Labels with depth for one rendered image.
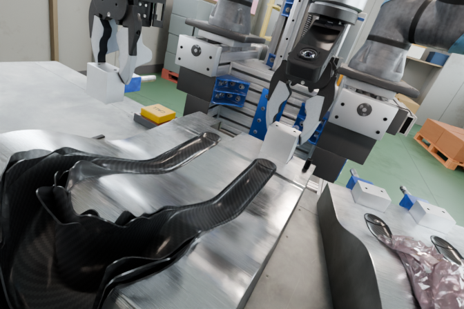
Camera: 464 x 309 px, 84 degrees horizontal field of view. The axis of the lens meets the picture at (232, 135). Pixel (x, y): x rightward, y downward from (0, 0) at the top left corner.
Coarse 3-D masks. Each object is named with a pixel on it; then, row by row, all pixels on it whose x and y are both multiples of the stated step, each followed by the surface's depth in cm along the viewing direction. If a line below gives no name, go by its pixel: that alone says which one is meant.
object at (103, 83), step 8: (88, 64) 42; (96, 64) 42; (104, 64) 44; (88, 72) 42; (96, 72) 41; (104, 72) 41; (112, 72) 41; (88, 80) 43; (96, 80) 42; (104, 80) 41; (112, 80) 42; (120, 80) 43; (136, 80) 46; (144, 80) 50; (152, 80) 52; (88, 88) 43; (96, 88) 42; (104, 88) 41; (112, 88) 42; (120, 88) 44; (128, 88) 46; (136, 88) 47; (96, 96) 43; (104, 96) 42; (112, 96) 43; (120, 96) 44
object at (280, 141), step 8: (272, 128) 43; (280, 128) 43; (288, 128) 44; (296, 128) 53; (272, 136) 43; (280, 136) 43; (288, 136) 42; (296, 136) 42; (264, 144) 44; (272, 144) 44; (280, 144) 43; (288, 144) 42; (296, 144) 45; (264, 152) 45; (272, 152) 44; (280, 152) 43; (288, 152) 43; (280, 160) 44; (288, 160) 44
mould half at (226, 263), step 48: (0, 144) 23; (48, 144) 25; (96, 144) 31; (144, 144) 39; (240, 144) 46; (96, 192) 21; (144, 192) 23; (192, 192) 31; (288, 192) 37; (240, 240) 23; (144, 288) 15; (192, 288) 16; (240, 288) 17
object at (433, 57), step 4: (432, 52) 532; (436, 52) 518; (428, 56) 553; (432, 56) 526; (436, 56) 520; (440, 56) 518; (444, 56) 515; (448, 56) 512; (428, 60) 541; (432, 60) 525; (436, 60) 522; (440, 60) 520; (444, 60) 517; (436, 64) 524; (440, 64) 522
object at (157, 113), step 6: (144, 108) 61; (150, 108) 62; (156, 108) 63; (162, 108) 64; (144, 114) 61; (150, 114) 61; (156, 114) 60; (162, 114) 61; (168, 114) 62; (174, 114) 64; (156, 120) 60; (162, 120) 61; (168, 120) 63
